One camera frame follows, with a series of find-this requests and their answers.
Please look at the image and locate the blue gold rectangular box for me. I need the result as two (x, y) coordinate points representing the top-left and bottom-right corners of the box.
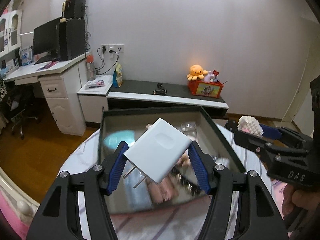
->
(171, 167), (201, 196)

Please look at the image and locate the teal oval case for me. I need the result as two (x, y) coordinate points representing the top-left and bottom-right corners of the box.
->
(103, 130), (136, 150)

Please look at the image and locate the white power adapter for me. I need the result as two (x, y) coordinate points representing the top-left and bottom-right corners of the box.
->
(124, 118), (191, 184)

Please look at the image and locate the rose gold metal cup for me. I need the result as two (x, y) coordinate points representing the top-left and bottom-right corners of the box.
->
(148, 176), (179, 204)

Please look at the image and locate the clear glass skull bottle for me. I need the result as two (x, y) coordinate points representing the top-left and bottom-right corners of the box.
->
(180, 121), (197, 137)

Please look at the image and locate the white pink block figure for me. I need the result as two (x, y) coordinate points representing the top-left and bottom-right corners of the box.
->
(237, 116), (264, 138)

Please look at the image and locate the white astronaut figure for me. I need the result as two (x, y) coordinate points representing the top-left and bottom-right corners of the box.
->
(214, 157), (230, 171)

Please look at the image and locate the clear plastic floss box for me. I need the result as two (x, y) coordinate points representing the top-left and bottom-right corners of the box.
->
(124, 169), (153, 212)

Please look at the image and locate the person's right hand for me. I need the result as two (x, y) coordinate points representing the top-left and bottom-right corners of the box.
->
(281, 184), (320, 233)

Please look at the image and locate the pink and black storage box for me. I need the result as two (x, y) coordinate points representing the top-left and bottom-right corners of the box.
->
(98, 106), (245, 215)

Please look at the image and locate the striped white bed cover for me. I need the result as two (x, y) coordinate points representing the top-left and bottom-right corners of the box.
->
(58, 123), (285, 239)

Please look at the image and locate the black and white low cabinet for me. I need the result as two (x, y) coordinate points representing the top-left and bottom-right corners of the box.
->
(107, 80), (229, 119)

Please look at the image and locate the white bedside table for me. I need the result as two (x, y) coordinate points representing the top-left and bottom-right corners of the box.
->
(77, 75), (112, 124)

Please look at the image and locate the red picture storage box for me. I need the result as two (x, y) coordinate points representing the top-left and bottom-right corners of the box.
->
(188, 80), (224, 98)

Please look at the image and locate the small black device on cabinet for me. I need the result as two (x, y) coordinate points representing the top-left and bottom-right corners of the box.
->
(153, 83), (167, 95)

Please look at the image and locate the yellow blue snack bag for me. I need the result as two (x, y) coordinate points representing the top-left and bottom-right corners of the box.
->
(113, 62), (123, 88)

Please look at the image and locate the purple plush toy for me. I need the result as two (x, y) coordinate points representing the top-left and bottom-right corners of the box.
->
(203, 71), (216, 83)

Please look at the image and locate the orange octopus plush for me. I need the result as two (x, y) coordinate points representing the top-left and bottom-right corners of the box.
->
(187, 64), (208, 81)

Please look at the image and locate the orange lid water bottle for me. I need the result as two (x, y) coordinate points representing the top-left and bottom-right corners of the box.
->
(86, 54), (96, 81)

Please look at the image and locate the white computer desk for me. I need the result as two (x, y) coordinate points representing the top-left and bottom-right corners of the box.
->
(4, 52), (92, 136)

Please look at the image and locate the black office chair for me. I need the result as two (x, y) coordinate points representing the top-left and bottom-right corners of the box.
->
(1, 80), (40, 140)

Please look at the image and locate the black computer tower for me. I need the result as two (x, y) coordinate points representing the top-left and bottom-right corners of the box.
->
(57, 19), (86, 61)

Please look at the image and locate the black computer monitor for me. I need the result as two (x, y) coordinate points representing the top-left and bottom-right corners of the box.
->
(33, 17), (61, 64)

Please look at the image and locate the black speaker box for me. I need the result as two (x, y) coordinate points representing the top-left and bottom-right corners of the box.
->
(62, 0), (86, 19)

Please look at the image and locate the wall power outlet strip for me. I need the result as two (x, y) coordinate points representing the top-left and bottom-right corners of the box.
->
(101, 44), (125, 53)

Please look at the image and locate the white wall cabinet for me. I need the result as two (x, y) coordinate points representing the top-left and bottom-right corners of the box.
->
(0, 10), (22, 57)

